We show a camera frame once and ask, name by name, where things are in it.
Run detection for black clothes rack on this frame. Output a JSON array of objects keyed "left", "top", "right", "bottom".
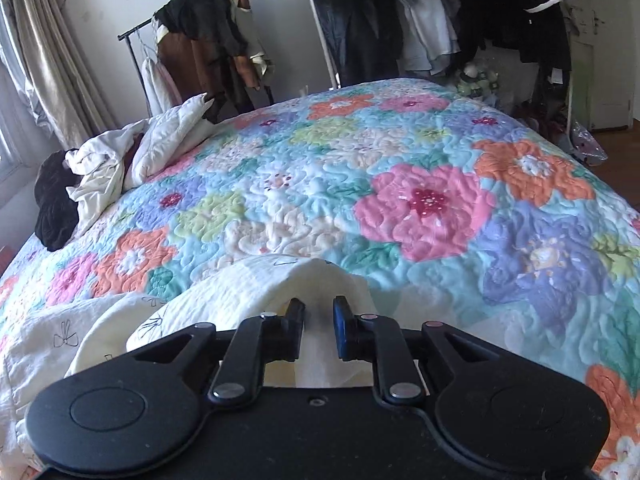
[{"left": 117, "top": 0, "right": 256, "bottom": 111}]

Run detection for white quilted jacket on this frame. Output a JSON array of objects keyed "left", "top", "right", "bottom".
[{"left": 124, "top": 93, "right": 216, "bottom": 191}]

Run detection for hanging clothes on white rack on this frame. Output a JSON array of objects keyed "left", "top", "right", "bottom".
[{"left": 312, "top": 0, "right": 572, "bottom": 87}]

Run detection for white door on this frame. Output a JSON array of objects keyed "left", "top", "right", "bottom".
[{"left": 566, "top": 0, "right": 637, "bottom": 131}]

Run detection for white clothes rack pole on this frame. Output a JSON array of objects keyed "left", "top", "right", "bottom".
[{"left": 309, "top": 0, "right": 340, "bottom": 90}]

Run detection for dark clothes on black rack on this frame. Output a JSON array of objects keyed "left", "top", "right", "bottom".
[{"left": 153, "top": 0, "right": 274, "bottom": 124}]

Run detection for colourful floral quilt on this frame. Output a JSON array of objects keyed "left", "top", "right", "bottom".
[{"left": 1, "top": 79, "right": 639, "bottom": 479}]

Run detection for white bow print dress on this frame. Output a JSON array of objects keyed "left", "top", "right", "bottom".
[{"left": 1, "top": 255, "right": 373, "bottom": 467}]

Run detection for cream crumpled garment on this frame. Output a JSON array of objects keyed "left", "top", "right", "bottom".
[{"left": 65, "top": 120, "right": 148, "bottom": 237}]

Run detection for dark brown fuzzy garment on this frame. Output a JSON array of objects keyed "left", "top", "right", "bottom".
[{"left": 34, "top": 151, "right": 81, "bottom": 252}]

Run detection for beige curtain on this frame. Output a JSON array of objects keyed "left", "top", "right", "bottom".
[{"left": 1, "top": 0, "right": 115, "bottom": 150}]

